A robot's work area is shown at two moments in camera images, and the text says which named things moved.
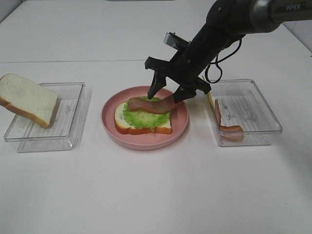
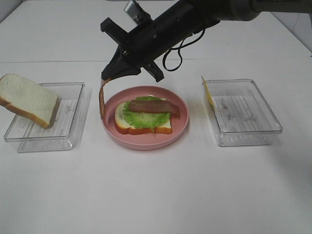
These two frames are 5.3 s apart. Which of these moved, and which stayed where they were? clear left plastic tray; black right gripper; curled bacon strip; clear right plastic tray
Moved: black right gripper; curled bacon strip
Stayed: clear right plastic tray; clear left plastic tray
